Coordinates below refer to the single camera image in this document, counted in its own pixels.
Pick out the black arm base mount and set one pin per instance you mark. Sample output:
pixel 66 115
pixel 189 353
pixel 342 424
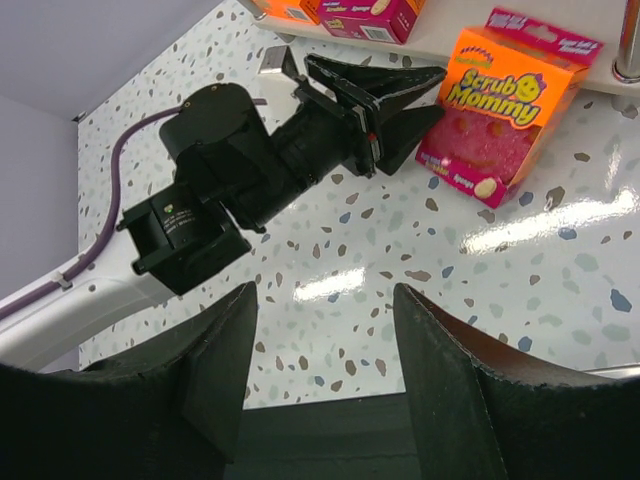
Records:
pixel 357 438

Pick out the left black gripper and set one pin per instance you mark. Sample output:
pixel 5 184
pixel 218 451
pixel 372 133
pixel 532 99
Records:
pixel 322 134

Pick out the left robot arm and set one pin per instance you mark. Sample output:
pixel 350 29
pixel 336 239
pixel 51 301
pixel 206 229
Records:
pixel 240 161

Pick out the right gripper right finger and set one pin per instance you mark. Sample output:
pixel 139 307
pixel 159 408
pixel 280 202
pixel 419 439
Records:
pixel 481 409

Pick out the orange Scrub Daddy box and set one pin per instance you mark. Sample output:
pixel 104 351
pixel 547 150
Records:
pixel 508 85

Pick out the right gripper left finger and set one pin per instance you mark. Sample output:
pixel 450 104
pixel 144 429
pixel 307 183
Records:
pixel 189 380

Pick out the white two-tier shelf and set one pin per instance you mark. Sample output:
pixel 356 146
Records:
pixel 440 23

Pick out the Scrub Daddy yellow sponge box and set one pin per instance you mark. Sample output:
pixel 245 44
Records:
pixel 304 11

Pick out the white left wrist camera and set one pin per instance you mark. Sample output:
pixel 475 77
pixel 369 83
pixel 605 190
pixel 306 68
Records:
pixel 279 60

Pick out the pink Scrub Mommy box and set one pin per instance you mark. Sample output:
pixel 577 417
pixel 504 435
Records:
pixel 386 21

